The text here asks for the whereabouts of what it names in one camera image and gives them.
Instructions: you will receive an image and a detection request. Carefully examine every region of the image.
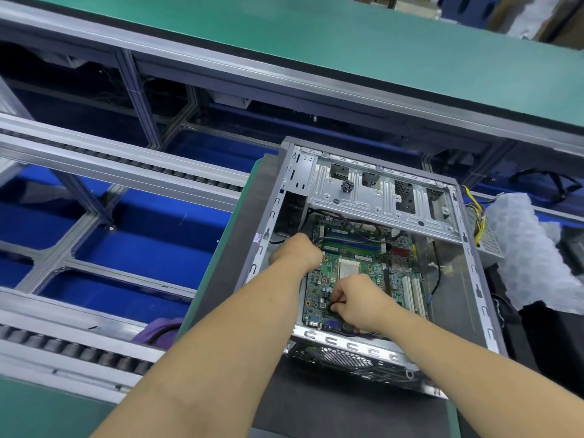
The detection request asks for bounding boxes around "person's right forearm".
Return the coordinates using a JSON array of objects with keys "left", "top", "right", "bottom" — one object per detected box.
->
[{"left": 380, "top": 305, "right": 584, "bottom": 438}]

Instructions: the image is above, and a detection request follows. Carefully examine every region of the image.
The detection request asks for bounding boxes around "person's left forearm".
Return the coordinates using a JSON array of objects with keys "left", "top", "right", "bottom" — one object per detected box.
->
[{"left": 91, "top": 260, "right": 317, "bottom": 438}]

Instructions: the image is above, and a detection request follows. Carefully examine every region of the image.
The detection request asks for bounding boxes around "small purple object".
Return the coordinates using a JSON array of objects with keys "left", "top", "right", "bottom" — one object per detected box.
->
[{"left": 131, "top": 316, "right": 184, "bottom": 350}]

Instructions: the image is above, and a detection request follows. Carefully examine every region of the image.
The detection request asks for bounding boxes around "white bubble wrap bag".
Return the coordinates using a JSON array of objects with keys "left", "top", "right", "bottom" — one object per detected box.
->
[{"left": 488, "top": 192, "right": 584, "bottom": 316}]

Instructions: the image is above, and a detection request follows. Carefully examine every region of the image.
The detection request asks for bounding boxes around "green conveyor belt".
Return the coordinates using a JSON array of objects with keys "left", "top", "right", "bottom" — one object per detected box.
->
[{"left": 18, "top": 0, "right": 584, "bottom": 133}]

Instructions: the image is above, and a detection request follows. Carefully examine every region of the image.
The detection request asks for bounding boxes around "black cable loop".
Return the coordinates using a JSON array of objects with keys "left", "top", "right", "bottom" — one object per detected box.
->
[{"left": 506, "top": 169, "right": 582, "bottom": 208}]

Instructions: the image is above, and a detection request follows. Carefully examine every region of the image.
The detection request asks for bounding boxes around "green motherboard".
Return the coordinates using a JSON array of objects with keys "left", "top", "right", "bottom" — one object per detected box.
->
[{"left": 301, "top": 212, "right": 430, "bottom": 336}]

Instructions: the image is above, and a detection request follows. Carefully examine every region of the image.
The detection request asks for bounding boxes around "person's left hand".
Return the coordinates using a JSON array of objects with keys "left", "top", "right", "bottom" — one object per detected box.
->
[{"left": 270, "top": 232, "right": 325, "bottom": 276}]

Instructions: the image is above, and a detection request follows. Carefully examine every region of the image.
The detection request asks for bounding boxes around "grey power supply unit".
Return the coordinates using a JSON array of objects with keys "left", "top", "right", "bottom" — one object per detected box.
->
[{"left": 462, "top": 185, "right": 499, "bottom": 261}]

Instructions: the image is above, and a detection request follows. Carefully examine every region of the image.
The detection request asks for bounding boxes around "person's right hand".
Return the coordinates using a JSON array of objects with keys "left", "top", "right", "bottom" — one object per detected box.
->
[{"left": 329, "top": 273, "right": 403, "bottom": 335}]

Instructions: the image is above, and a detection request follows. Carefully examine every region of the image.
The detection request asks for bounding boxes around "black and silver computer case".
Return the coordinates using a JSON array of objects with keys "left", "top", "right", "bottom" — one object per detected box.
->
[{"left": 235, "top": 136, "right": 507, "bottom": 400}]

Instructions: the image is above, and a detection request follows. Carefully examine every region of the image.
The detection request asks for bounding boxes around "aluminium roller conveyor rail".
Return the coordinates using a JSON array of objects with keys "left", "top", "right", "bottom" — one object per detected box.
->
[{"left": 0, "top": 112, "right": 252, "bottom": 214}]

